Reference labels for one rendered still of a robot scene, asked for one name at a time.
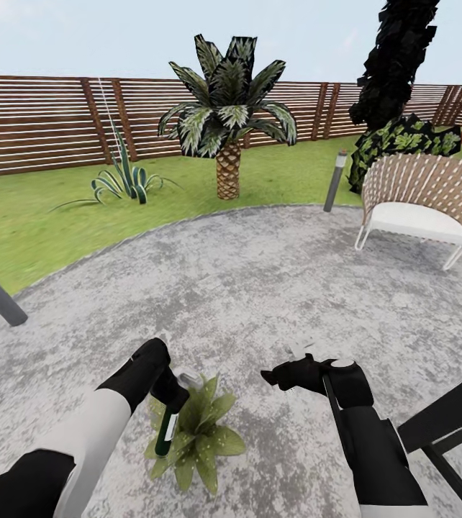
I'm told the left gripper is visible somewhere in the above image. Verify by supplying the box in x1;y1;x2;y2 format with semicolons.
150;373;190;413

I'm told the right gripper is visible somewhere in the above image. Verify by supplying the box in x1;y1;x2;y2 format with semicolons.
261;353;318;391

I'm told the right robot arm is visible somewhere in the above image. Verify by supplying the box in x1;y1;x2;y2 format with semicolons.
261;334;433;518

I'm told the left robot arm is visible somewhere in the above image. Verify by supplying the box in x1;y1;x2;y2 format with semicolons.
0;338;203;518

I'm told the insectifuge atomizer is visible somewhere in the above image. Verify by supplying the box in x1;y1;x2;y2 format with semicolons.
153;406;178;460

